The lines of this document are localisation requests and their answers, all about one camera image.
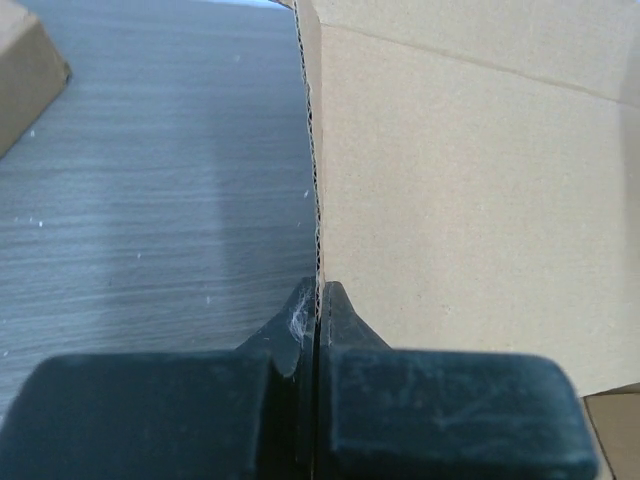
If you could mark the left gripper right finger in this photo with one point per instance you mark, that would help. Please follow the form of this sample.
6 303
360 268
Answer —
386 413

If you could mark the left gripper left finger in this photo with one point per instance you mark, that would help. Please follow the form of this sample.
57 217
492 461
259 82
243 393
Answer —
219 414

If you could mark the brown cardboard box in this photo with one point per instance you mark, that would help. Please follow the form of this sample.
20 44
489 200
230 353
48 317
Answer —
33 72
476 168

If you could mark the folded brown cardboard box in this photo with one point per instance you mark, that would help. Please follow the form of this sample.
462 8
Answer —
33 72

